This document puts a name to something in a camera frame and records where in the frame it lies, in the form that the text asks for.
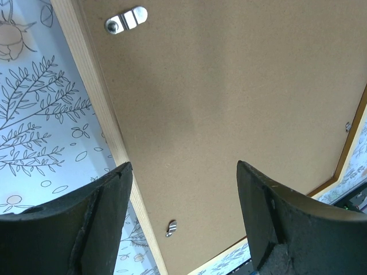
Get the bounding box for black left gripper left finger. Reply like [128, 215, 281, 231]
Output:
[1, 162, 132, 274]

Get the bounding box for brown cardboard backing board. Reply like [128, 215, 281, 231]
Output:
[73, 0, 367, 272]

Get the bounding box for wooden picture frame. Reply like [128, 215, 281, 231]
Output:
[50, 0, 367, 275]

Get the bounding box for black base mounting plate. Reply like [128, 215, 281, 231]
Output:
[333, 185, 366, 214]

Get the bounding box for floral patterned table mat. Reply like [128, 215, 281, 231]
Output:
[1, 1, 366, 274]

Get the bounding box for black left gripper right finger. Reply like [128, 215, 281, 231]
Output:
[236, 161, 366, 274]

